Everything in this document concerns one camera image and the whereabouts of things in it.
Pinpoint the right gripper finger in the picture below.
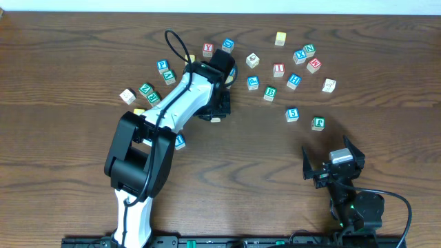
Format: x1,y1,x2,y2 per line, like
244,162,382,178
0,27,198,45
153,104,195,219
302,147,314,175
343,135,365,161

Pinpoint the red A block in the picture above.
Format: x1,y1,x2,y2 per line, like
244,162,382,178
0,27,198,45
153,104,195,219
210,117,221,123

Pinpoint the red I block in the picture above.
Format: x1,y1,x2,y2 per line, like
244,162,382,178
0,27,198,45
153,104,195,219
273,63,285,77

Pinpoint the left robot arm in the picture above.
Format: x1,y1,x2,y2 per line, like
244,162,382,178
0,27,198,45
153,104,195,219
104,50,235,247

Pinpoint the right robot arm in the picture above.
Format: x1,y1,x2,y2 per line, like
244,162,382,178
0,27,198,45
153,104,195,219
302,136,384,233

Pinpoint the yellow block centre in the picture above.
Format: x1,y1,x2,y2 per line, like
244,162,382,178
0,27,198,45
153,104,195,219
225,76,234,89

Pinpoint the yellow block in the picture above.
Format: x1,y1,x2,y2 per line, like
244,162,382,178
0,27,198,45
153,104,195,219
185,54,196,65
274,32,287,46
225,76,234,89
133,108,145,115

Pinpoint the blue D block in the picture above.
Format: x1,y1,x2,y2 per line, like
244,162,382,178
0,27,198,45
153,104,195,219
229,68,236,76

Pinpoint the blue P block centre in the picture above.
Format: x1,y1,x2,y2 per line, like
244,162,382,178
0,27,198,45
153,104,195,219
247,76,260,91

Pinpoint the blue p block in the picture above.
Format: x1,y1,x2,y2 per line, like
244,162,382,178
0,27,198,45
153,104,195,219
247,76,260,91
156,59,170,74

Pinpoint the green J block right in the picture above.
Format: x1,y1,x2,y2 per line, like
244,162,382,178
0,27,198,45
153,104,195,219
311,116,325,131

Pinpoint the green B block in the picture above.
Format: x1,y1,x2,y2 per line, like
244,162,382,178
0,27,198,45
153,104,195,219
263,86,277,102

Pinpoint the blue L block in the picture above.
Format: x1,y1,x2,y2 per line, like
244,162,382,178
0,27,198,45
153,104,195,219
175,134,186,150

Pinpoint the yellow block upper left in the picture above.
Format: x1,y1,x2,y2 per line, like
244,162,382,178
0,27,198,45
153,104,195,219
185,54,196,65

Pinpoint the plain picture block centre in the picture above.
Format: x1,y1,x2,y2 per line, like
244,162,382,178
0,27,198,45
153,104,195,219
245,53,260,69

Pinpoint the plain picture block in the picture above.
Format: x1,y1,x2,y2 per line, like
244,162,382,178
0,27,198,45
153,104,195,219
245,53,260,69
322,79,336,93
119,89,136,105

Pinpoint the red Y block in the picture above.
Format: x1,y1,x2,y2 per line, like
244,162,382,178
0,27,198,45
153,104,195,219
203,43,214,57

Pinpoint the green V block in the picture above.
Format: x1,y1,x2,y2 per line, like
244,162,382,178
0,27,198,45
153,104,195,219
163,70,176,85

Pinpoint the blue 5 block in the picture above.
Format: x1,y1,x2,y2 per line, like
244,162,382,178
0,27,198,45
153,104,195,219
285,107,300,122

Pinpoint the blue C block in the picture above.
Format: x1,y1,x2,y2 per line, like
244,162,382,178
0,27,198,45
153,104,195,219
222,38,235,54

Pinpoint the green R block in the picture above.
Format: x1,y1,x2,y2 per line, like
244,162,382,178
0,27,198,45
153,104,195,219
146,92,161,107

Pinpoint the blue P block left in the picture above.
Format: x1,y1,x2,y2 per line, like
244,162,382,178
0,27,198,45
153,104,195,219
156,59,170,74

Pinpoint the plain picture block right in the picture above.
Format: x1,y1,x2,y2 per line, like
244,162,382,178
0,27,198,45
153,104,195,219
322,79,336,93

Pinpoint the green Z block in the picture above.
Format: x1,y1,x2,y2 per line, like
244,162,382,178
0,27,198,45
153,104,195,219
139,83,154,97

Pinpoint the blue H block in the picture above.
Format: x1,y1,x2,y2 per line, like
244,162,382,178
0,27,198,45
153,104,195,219
287,74,302,90

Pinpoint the yellow block far left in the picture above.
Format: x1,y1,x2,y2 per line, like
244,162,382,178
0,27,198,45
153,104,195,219
133,108,145,115

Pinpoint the yellow block top right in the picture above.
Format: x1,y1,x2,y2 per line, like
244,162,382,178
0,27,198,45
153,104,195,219
274,32,287,46

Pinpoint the plain picture block left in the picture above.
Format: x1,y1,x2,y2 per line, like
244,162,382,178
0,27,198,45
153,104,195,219
119,89,136,105

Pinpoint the blue X block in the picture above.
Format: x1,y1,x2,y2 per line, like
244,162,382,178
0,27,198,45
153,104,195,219
293,50,307,65

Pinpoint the red M block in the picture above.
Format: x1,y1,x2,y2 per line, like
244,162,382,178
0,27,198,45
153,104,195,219
307,58,322,74

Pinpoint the green N block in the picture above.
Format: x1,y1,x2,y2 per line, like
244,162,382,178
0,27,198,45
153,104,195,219
303,44,316,58

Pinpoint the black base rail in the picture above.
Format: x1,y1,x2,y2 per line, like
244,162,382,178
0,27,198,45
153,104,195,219
61,234,407,248

